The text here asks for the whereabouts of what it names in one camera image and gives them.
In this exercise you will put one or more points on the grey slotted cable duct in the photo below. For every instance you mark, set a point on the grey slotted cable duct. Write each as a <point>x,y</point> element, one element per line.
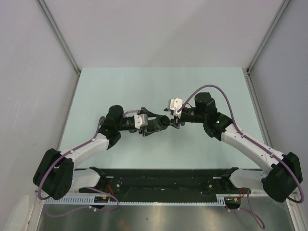
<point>98,200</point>

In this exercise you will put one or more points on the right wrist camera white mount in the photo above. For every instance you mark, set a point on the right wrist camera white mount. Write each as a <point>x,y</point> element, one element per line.
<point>174,106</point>

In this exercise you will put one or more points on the left aluminium frame post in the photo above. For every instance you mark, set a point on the left aluminium frame post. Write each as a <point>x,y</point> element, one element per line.
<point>58,35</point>

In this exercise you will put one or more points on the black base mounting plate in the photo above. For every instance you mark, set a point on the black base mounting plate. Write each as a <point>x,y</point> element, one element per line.
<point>167,185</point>

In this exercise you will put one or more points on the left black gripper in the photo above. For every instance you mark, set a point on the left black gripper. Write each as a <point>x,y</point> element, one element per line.
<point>148,114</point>

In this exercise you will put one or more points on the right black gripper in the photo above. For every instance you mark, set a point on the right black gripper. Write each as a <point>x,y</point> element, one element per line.
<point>176,121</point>

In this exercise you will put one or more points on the right aluminium frame post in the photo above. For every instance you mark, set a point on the right aluminium frame post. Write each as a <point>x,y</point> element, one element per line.
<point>269,33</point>

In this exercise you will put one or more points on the aluminium frame post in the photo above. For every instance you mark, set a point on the aluminium frame post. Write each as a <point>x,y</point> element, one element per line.
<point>58,35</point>
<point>269,33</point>

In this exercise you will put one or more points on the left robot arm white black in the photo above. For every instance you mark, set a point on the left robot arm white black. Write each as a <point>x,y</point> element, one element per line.
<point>55,174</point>

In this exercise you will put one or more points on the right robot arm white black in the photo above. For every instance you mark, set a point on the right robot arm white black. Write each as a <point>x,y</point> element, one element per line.
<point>280,173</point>

